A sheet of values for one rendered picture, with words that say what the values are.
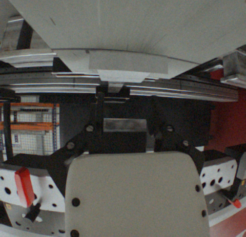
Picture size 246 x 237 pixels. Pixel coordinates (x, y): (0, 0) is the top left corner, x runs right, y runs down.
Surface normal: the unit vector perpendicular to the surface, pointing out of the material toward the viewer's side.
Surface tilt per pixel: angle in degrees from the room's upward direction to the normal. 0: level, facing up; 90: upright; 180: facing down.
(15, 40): 90
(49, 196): 90
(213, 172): 90
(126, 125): 90
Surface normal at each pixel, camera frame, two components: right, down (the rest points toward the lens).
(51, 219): 0.14, 0.03
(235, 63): -0.99, -0.03
